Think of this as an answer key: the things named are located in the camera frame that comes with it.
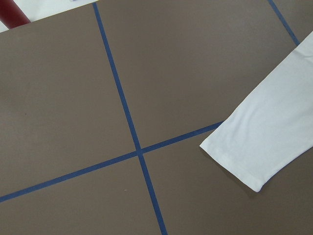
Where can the white printed t-shirt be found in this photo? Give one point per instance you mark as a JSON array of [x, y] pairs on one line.
[[272, 126]]

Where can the dark red bottle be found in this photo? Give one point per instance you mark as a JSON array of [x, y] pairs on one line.
[[11, 15]]

